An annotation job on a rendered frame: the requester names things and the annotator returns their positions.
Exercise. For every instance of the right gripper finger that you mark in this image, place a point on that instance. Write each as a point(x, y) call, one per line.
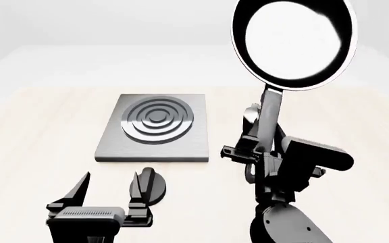
point(250, 119)
point(280, 132)

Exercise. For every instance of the grey square stove plate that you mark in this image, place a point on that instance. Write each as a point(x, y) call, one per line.
point(113, 141)

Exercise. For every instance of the dark right wrist camera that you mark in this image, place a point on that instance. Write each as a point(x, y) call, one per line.
point(329, 157)

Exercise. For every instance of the dark round stove knob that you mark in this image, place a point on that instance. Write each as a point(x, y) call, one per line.
point(155, 188)

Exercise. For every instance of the black frying pan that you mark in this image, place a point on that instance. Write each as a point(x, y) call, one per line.
point(240, 50)

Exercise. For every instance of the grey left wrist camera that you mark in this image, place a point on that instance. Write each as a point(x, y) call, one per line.
point(93, 212)

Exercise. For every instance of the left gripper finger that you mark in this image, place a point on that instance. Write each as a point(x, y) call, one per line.
point(135, 189)
point(78, 189)

